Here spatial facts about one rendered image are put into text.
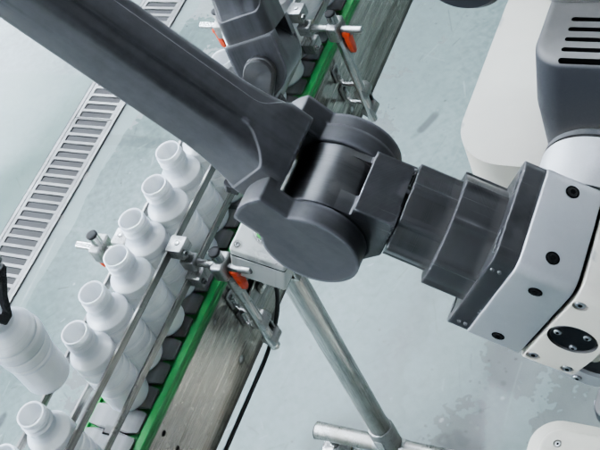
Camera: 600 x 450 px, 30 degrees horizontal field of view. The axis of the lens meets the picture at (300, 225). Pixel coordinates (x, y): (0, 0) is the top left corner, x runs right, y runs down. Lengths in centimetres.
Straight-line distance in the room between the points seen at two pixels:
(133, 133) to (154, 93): 268
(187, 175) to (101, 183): 181
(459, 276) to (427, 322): 189
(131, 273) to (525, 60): 68
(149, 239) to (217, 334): 19
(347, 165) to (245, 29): 42
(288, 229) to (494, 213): 14
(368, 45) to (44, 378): 89
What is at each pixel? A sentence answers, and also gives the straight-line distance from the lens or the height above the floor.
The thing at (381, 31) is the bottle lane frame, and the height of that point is 88.
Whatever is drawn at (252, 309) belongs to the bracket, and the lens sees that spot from 159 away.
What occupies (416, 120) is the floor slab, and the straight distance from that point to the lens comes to 309.
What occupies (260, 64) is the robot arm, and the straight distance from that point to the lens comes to 119.
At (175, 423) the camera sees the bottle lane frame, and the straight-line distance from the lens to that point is 157.
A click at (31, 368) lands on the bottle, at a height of 121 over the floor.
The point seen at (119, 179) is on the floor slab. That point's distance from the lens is 336.
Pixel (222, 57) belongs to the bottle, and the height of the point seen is 115.
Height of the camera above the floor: 219
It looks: 48 degrees down
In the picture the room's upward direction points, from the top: 28 degrees counter-clockwise
